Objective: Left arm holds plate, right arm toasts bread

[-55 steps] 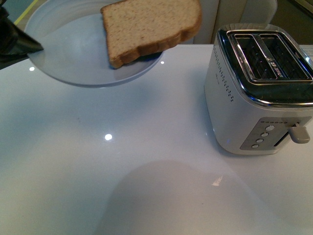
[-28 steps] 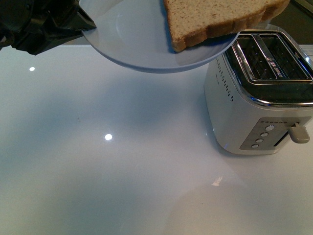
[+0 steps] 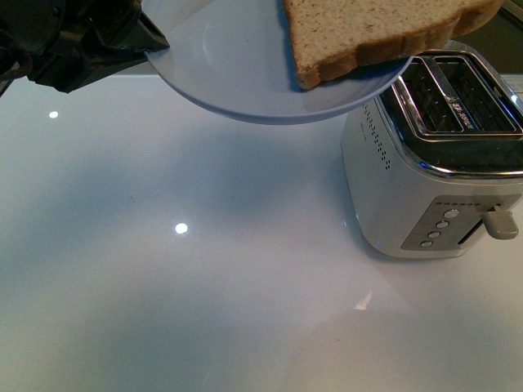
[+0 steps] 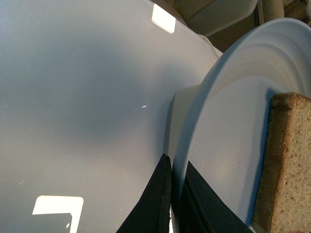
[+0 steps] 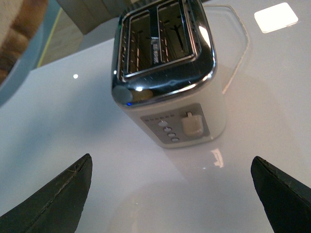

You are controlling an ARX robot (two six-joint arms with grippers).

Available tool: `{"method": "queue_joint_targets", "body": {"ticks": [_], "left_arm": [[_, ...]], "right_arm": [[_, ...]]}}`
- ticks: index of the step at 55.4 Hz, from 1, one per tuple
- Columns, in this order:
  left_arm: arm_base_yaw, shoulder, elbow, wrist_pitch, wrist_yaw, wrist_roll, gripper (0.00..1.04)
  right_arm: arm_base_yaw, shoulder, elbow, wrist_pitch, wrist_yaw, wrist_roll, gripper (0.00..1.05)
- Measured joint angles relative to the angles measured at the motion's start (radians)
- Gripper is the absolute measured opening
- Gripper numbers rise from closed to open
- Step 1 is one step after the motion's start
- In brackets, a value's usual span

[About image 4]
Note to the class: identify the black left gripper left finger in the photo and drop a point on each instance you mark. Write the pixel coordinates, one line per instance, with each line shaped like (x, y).
(152, 212)

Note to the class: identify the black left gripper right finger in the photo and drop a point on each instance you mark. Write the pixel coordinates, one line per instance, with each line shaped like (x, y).
(202, 211)

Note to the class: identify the brown bread slice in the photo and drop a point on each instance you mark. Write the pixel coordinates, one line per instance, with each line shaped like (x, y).
(283, 200)

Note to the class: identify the light blue round plate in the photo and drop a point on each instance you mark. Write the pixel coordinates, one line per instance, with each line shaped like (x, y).
(223, 134)

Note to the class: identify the clear table mat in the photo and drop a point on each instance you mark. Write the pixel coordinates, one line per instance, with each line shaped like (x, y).
(216, 51)

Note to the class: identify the beige chair right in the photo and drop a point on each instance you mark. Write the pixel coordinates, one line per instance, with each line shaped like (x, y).
(210, 17)

